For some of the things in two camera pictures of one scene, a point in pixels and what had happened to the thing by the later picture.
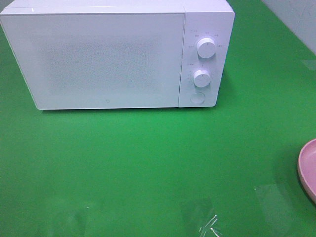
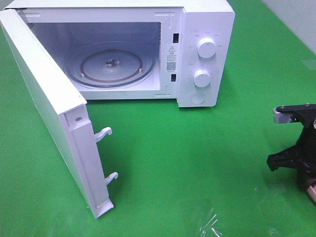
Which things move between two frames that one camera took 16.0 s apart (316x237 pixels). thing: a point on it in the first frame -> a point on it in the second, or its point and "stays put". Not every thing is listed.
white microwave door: [75, 60] -> [65, 110]
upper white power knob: [206, 48] stays put
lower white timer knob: [202, 78] stays put
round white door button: [197, 98] stays put
